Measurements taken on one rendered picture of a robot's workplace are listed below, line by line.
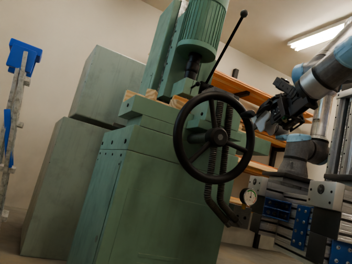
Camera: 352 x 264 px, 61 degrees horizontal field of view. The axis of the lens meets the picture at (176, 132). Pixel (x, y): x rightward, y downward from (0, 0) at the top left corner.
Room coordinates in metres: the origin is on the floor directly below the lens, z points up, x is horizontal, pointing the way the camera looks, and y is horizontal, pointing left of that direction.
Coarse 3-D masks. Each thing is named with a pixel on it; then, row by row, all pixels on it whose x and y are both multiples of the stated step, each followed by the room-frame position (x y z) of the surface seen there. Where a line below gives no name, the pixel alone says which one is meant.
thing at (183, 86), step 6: (186, 78) 1.17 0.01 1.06; (174, 84) 1.28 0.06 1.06; (180, 84) 1.21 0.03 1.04; (186, 84) 1.18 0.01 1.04; (192, 84) 1.18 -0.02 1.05; (174, 90) 1.26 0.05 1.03; (180, 90) 1.20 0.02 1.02; (186, 90) 1.18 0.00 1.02; (192, 90) 1.19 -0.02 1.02; (198, 90) 1.20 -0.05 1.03; (180, 96) 1.24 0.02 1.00; (186, 96) 1.21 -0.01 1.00; (192, 96) 1.19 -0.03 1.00
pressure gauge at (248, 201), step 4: (244, 188) 1.13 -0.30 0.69; (248, 188) 1.13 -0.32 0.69; (240, 192) 1.13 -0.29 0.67; (244, 192) 1.11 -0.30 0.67; (248, 192) 1.11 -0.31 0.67; (252, 192) 1.12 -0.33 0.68; (256, 192) 1.12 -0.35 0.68; (240, 196) 1.12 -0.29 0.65; (244, 196) 1.10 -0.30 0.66; (248, 196) 1.11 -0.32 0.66; (252, 196) 1.12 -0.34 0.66; (256, 196) 1.12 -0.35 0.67; (240, 200) 1.13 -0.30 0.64; (244, 200) 1.10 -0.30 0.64; (248, 200) 1.11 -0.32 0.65; (252, 200) 1.12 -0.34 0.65; (256, 200) 1.12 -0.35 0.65; (244, 204) 1.13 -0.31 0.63; (248, 204) 1.11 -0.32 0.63; (252, 204) 1.12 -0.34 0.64; (244, 208) 1.13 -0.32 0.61
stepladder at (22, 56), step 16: (16, 48) 1.50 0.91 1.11; (32, 48) 1.54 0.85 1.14; (16, 64) 1.51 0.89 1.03; (32, 64) 1.54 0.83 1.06; (16, 80) 1.52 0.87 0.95; (16, 96) 1.52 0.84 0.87; (16, 112) 1.53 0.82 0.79; (16, 128) 1.59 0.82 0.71; (0, 144) 1.53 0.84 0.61; (0, 160) 1.56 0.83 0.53; (0, 192) 1.54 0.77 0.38; (0, 208) 1.55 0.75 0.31; (0, 224) 1.72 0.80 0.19
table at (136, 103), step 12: (132, 96) 1.03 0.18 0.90; (120, 108) 1.17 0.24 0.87; (132, 108) 0.99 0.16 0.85; (144, 108) 1.00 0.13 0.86; (156, 108) 1.02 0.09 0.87; (168, 108) 1.03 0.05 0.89; (168, 120) 1.04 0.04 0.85; (192, 120) 1.03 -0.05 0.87; (204, 120) 0.98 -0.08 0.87; (204, 132) 1.04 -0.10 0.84; (240, 132) 1.15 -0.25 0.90; (240, 144) 1.16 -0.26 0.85; (264, 144) 1.20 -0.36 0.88
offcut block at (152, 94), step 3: (147, 90) 1.03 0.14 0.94; (150, 90) 1.03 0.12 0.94; (153, 90) 1.03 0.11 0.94; (147, 93) 1.03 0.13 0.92; (150, 93) 1.03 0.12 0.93; (153, 93) 1.03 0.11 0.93; (156, 93) 1.04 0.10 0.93; (147, 96) 1.03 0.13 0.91; (150, 96) 1.03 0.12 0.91; (153, 96) 1.03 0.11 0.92; (156, 96) 1.05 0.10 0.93; (150, 99) 1.03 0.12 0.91; (153, 99) 1.03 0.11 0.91; (156, 99) 1.06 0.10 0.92
